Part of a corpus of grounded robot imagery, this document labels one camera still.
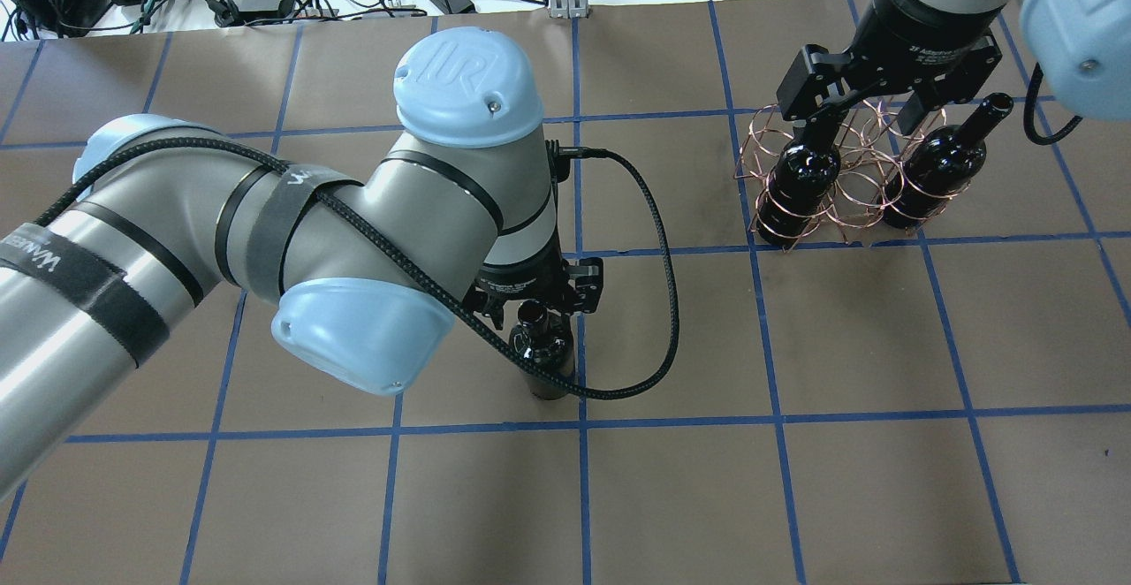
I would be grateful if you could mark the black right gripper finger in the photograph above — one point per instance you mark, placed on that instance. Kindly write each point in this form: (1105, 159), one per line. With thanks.
(816, 119)
(925, 97)

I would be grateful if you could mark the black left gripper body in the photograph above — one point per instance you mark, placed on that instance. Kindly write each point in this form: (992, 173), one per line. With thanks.
(523, 282)

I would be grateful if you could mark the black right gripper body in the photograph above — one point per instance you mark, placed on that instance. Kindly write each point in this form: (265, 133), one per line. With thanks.
(928, 33)

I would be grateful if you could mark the copper wire wine basket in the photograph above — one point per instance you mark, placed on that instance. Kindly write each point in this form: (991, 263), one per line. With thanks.
(871, 151)

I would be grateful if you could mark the dark wine bottle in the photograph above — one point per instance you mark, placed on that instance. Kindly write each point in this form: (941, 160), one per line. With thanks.
(803, 176)
(543, 337)
(942, 166)

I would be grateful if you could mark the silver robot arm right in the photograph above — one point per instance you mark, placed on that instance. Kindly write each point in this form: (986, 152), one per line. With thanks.
(1081, 45)

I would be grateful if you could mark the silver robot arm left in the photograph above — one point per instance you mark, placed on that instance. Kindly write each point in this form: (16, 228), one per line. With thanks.
(367, 277)

